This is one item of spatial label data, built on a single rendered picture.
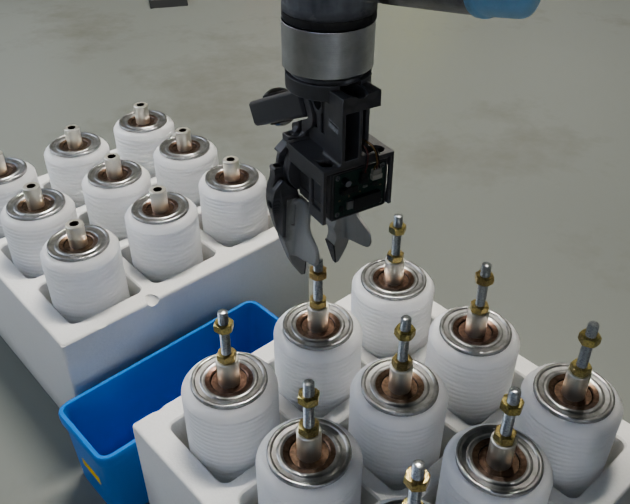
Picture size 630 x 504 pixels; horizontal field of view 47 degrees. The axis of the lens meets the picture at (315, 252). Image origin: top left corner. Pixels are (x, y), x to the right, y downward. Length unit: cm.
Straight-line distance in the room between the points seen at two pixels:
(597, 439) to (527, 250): 67
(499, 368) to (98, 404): 48
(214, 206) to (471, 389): 44
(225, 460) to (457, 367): 25
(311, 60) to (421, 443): 37
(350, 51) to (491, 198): 96
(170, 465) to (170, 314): 27
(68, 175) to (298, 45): 64
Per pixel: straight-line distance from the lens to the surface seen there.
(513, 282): 129
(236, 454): 75
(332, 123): 59
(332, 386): 79
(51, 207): 103
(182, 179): 110
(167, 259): 98
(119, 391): 96
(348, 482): 66
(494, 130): 177
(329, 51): 57
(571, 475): 78
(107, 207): 106
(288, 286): 111
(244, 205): 102
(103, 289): 94
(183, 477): 76
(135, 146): 119
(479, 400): 81
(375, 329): 84
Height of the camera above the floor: 78
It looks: 36 degrees down
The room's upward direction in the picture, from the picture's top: straight up
